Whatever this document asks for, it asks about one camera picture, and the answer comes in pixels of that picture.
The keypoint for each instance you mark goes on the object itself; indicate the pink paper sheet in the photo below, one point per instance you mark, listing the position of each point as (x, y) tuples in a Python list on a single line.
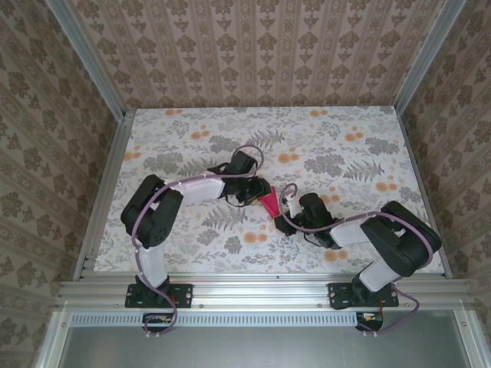
[(273, 205)]

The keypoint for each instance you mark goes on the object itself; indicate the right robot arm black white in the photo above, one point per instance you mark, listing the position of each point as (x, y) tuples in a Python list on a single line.
[(399, 237)]

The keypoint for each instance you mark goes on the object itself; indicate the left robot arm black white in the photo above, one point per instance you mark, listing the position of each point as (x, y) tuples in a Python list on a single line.
[(153, 211)]

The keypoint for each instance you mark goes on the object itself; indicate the floral print table mat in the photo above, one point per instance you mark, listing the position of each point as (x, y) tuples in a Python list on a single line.
[(268, 130)]

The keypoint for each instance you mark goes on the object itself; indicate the black connector board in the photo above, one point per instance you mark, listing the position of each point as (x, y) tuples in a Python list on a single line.
[(157, 322), (370, 321)]

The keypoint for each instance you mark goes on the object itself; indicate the aluminium frame cross rail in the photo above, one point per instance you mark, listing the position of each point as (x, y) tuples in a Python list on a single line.
[(261, 291)]

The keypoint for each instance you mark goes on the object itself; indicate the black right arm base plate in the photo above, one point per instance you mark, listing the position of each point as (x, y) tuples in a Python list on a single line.
[(339, 295)]

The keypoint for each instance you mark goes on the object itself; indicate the aluminium frame side rail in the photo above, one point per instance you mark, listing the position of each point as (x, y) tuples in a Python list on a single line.
[(424, 199), (103, 199)]

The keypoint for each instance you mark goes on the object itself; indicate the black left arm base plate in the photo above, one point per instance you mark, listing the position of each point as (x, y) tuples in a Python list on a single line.
[(184, 295)]

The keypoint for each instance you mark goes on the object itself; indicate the aluminium frame post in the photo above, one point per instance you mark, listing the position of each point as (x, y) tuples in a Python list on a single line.
[(88, 57), (422, 57)]

